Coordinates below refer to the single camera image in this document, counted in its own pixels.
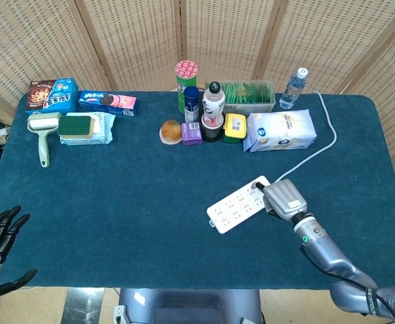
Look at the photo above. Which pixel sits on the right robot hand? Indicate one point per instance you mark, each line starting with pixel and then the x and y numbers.
pixel 286 199

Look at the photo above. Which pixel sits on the white power strip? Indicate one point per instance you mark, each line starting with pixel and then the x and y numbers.
pixel 239 209

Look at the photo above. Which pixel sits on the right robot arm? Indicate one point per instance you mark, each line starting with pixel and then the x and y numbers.
pixel 335 263

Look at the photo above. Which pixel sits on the robot base torso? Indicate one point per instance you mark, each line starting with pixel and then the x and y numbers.
pixel 190 305

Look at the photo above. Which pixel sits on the white tissue pack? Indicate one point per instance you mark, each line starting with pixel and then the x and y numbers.
pixel 280 131

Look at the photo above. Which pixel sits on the yellow-lidded green box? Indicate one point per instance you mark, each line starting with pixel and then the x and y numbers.
pixel 235 128

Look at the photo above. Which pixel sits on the black mesh pen holder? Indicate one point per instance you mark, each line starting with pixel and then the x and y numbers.
pixel 212 130

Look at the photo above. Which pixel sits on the blue table mat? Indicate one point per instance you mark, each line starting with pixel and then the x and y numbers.
pixel 183 202

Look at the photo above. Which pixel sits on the green lint roller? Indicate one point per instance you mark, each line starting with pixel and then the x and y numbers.
pixel 42 135

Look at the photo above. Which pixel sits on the clear water bottle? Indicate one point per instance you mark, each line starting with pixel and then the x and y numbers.
pixel 293 89

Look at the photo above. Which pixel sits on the clear box with green sticks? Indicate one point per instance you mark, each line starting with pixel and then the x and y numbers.
pixel 248 96

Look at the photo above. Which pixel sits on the purple small box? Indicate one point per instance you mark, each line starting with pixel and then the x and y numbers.
pixel 191 134

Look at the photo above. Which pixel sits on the pink and white drink bottle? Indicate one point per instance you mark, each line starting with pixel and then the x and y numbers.
pixel 213 104

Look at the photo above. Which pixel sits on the green and yellow sponge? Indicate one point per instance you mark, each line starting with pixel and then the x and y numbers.
pixel 75 126

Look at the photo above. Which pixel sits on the orange jelly cup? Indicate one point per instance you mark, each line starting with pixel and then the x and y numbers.
pixel 171 131

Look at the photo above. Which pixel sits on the dark blue can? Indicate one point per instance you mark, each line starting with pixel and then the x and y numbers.
pixel 191 104

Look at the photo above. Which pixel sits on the wet wipes pack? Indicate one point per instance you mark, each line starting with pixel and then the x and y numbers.
pixel 89 130

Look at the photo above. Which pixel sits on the brown and blue snack box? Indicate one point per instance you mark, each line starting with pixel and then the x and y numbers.
pixel 50 96

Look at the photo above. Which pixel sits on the green chips can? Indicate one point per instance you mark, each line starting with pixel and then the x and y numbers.
pixel 185 84

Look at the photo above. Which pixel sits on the blue oreo cookie box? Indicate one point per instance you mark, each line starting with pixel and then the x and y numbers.
pixel 107 102

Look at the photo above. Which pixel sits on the woven folding screen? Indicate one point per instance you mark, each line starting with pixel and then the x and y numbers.
pixel 197 40

